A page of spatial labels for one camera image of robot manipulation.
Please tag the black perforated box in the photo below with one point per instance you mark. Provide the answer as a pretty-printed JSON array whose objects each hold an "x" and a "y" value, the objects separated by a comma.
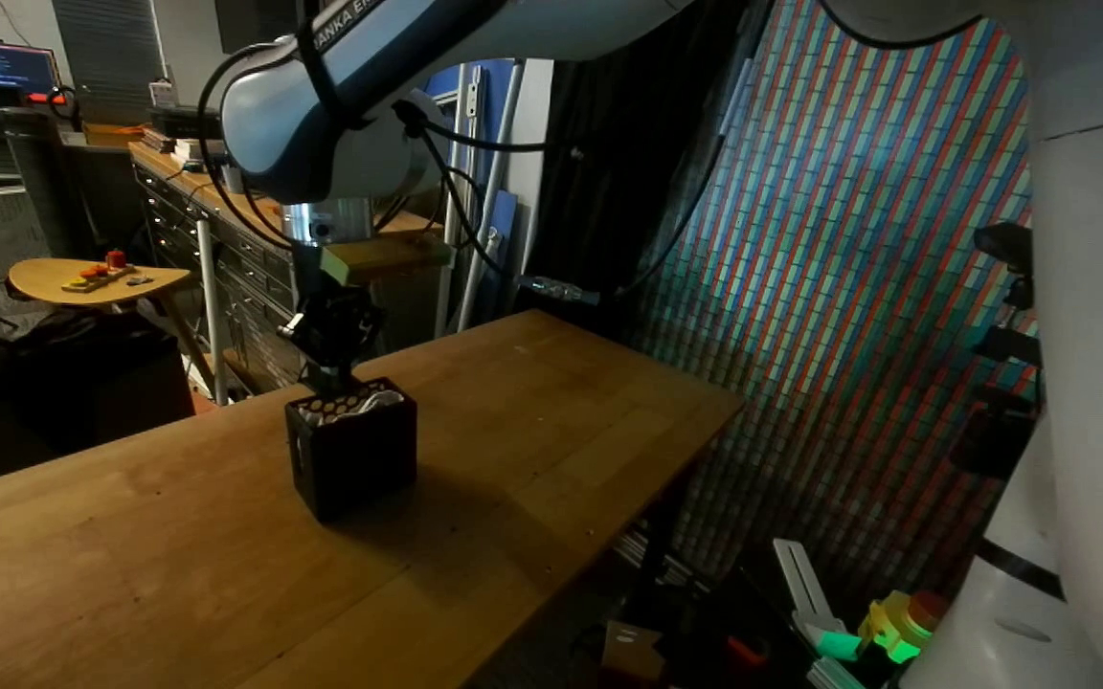
[{"x": 355, "y": 465}]

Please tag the small red items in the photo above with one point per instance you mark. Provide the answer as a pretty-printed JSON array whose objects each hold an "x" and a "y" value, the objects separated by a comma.
[{"x": 104, "y": 270}]

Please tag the wooden top workbench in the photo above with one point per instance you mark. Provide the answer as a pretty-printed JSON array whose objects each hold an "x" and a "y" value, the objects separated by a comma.
[{"x": 183, "y": 173}]

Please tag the green plastic block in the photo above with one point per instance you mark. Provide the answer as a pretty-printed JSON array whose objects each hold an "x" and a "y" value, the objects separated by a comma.
[{"x": 842, "y": 645}]

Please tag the blue board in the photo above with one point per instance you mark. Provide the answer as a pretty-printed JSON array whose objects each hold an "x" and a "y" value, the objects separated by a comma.
[{"x": 494, "y": 233}]

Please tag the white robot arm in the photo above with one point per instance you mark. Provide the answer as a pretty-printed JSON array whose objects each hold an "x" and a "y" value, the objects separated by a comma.
[{"x": 322, "y": 101}]

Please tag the colourful patterned curtain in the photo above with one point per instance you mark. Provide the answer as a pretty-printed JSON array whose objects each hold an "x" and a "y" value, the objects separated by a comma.
[{"x": 834, "y": 319}]

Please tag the olive wrist camera block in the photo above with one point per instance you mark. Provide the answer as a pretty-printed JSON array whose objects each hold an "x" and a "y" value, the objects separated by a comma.
[{"x": 355, "y": 266}]

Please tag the black bag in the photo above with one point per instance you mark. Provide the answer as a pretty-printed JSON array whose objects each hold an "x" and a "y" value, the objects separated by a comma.
[{"x": 86, "y": 386}]

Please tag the silver upright pole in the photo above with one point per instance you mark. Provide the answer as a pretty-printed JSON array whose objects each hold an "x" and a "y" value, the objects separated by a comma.
[{"x": 214, "y": 319}]

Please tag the white plastic ramp piece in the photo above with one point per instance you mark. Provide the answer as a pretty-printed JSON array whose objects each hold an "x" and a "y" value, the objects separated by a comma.
[{"x": 808, "y": 587}]

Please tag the yellow plastic toy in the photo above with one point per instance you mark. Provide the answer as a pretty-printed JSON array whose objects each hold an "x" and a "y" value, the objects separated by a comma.
[{"x": 897, "y": 623}]

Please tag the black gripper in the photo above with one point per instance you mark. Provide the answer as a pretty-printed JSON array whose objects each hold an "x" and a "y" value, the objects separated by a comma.
[{"x": 335, "y": 328}]

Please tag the round wooden stool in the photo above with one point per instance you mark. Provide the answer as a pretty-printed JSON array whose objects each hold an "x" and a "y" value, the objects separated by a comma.
[{"x": 57, "y": 282}]

